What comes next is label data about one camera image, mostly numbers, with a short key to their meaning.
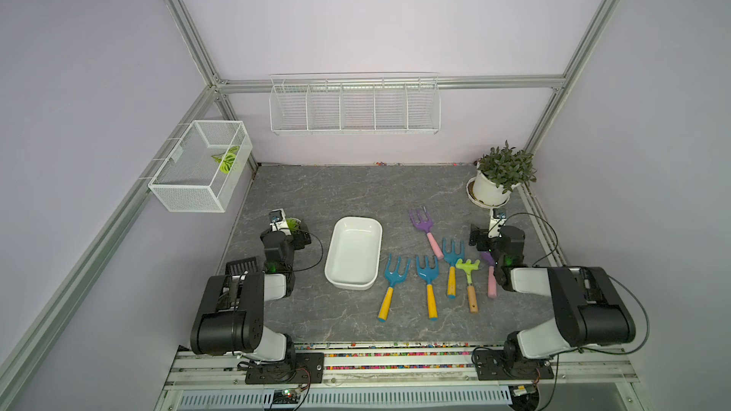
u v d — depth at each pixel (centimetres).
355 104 99
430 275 89
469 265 92
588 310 46
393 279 90
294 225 91
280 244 71
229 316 46
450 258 94
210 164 82
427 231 100
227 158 81
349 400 77
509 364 67
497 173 94
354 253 94
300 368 73
